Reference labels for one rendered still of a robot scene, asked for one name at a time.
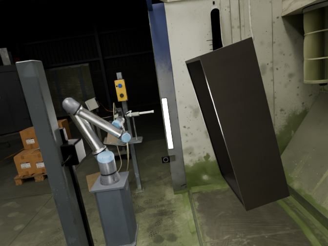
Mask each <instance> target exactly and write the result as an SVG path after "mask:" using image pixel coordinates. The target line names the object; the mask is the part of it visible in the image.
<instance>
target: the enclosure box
mask: <svg viewBox="0 0 328 246"><path fill-rule="evenodd" d="M185 63H186V67H187V70H188V73H189V76H190V79H191V82H192V85H193V89H194V92H195V95H196V98H197V101H198V104H199V107H200V111H201V114H202V117H203V120H204V123H205V126H206V129H207V133H208V136H209V139H210V142H211V145H212V148H213V151H214V155H215V158H216V161H217V164H218V167H219V170H220V173H221V176H222V177H223V179H224V180H225V182H226V183H227V184H228V186H229V187H230V189H231V190H232V192H233V193H234V194H235V196H236V197H237V199H238V200H239V202H240V203H241V204H242V206H243V207H244V209H245V210H246V211H249V210H252V209H254V208H257V207H260V206H263V205H266V204H269V203H271V202H274V201H277V200H280V199H283V198H286V197H289V196H290V194H289V190H288V186H287V181H286V177H285V172H284V168H283V164H282V160H281V156H280V151H279V147H278V144H277V139H276V135H275V131H274V127H273V123H272V119H271V114H270V110H269V106H268V102H267V97H266V93H265V89H264V84H263V80H262V76H261V72H260V68H259V64H258V60H257V56H256V52H255V47H254V43H253V39H252V37H250V38H247V39H244V40H242V41H238V42H236V43H233V44H230V45H227V46H225V47H222V48H219V49H217V50H214V51H211V52H208V53H206V54H203V55H200V56H197V57H195V58H192V59H189V60H187V61H185Z"/></svg>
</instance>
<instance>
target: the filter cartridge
mask: <svg viewBox="0 0 328 246"><path fill-rule="evenodd" d="M302 12H303V14H304V31H305V34H304V36H305V39H304V83H309V84H314V83H319V85H320V86H322V91H324V86H325V85H327V83H328V0H326V1H322V2H319V3H315V4H312V5H310V6H307V7H305V8H303V9H302Z"/></svg>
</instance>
